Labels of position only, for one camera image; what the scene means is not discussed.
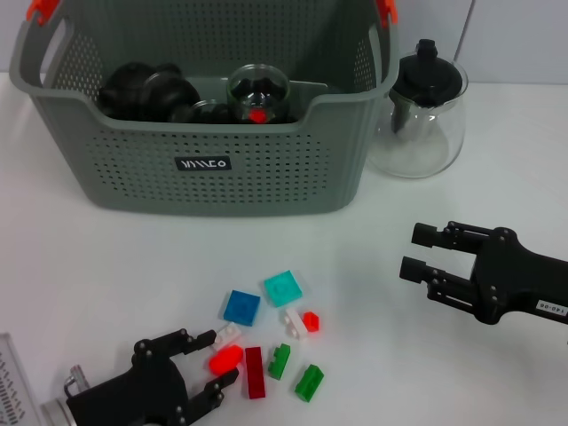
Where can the cyan square toy brick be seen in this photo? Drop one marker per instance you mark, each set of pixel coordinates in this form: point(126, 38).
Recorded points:
point(283, 288)

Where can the green toy brick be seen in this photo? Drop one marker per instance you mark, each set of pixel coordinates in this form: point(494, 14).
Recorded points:
point(279, 361)
point(309, 384)

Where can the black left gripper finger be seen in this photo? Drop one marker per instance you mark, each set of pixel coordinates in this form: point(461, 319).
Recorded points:
point(213, 392)
point(195, 341)

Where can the small red toy brick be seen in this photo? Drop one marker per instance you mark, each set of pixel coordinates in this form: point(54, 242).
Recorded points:
point(257, 116)
point(312, 323)

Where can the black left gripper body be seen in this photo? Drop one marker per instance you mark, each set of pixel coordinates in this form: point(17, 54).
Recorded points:
point(142, 395)

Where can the blue square toy brick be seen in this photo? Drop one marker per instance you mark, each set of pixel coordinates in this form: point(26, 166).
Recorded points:
point(242, 308)

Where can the white toy plate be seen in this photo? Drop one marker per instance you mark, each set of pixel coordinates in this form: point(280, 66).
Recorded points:
point(228, 335)

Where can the grey perforated plastic basket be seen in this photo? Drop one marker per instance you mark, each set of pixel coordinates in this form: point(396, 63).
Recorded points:
point(222, 195)

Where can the glass teacup black sleeve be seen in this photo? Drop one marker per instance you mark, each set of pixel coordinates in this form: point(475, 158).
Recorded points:
point(248, 84)
point(208, 113)
point(177, 89)

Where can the red sloped toy brick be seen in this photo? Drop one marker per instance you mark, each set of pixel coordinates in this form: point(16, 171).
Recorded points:
point(225, 359)

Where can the white toy brick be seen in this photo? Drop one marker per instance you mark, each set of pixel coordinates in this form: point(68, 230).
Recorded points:
point(294, 323)

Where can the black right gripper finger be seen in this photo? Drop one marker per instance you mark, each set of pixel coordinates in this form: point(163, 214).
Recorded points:
point(444, 284)
point(423, 235)

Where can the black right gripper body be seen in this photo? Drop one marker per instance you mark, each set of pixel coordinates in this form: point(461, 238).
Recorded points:
point(510, 279)

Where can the dark red long brick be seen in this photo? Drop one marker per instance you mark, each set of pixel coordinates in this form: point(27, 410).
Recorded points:
point(255, 373)

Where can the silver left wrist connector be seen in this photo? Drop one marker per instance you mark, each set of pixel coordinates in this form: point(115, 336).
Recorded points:
point(79, 379)

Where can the dark clay teapot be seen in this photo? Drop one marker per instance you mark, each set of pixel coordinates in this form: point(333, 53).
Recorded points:
point(124, 89)

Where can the glass teapot black lid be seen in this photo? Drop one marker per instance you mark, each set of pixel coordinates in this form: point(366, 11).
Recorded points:
point(426, 75)

